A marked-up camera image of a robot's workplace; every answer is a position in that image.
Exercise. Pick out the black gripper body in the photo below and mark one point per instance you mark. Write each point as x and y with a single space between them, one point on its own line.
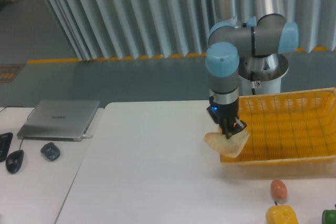
221 112

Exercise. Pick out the triangular toasted bread slice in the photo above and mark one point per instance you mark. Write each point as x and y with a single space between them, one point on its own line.
228 147

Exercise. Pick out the black computer mouse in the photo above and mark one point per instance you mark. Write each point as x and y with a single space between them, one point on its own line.
14 161

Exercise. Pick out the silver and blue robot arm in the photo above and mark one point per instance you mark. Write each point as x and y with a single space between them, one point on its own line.
267 33

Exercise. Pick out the yellow wicker basket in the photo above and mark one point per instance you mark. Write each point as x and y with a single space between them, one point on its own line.
287 128

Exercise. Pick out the brown egg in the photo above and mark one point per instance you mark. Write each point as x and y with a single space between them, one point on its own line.
278 190

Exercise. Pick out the yellow bell pepper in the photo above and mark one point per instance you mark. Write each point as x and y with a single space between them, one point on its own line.
281 214

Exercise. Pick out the green bell pepper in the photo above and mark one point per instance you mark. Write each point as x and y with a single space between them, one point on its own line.
328 216

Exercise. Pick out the silver laptop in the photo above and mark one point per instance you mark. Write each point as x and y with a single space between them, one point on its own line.
62 120

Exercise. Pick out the black earbud case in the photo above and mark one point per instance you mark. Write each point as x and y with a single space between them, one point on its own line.
50 151

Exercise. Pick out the black keyboard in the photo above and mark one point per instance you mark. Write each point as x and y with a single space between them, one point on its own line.
5 142

